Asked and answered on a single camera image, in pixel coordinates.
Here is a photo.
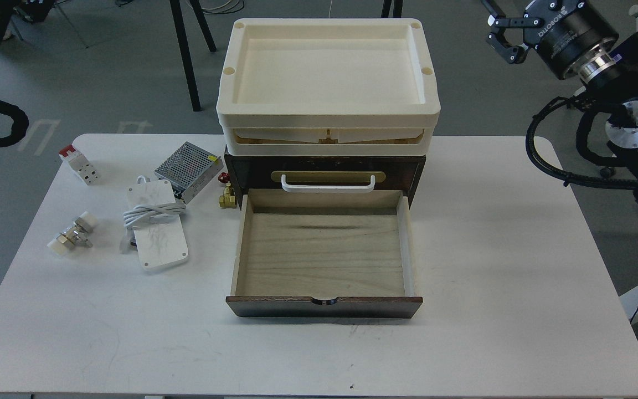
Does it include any cream plastic stacked tray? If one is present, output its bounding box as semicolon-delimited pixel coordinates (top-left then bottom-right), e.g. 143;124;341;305
216;18;441;156

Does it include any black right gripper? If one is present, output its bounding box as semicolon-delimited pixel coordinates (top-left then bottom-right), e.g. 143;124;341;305
486;1;619;79

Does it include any open wooden drawer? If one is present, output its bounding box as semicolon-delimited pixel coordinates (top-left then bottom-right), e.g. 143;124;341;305
226;189;423;319

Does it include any metal mesh power supply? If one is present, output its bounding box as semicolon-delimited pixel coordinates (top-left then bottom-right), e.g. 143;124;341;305
154;141;223;203

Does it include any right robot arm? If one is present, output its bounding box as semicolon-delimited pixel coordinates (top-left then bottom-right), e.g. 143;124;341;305
483;1;638;204

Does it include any metal fitting with white caps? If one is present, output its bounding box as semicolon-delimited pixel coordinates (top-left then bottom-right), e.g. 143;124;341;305
47;211;99;256

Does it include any brass valve red handle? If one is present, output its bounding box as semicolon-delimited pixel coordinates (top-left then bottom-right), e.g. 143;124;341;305
217;172;238;209

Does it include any white power strip with cable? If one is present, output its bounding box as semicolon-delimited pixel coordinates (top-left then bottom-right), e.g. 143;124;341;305
120;175;188;273

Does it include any red white circuit breaker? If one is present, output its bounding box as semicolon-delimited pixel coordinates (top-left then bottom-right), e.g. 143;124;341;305
58;144;100;185

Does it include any white drawer handle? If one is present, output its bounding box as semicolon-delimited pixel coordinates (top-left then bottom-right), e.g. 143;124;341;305
280;174;377;194

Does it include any black corrugated cable hose right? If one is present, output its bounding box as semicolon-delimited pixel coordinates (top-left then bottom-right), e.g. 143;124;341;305
525;96;638;192

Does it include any dark wooden cabinet body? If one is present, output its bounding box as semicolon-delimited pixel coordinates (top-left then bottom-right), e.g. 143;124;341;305
224;151;427;201

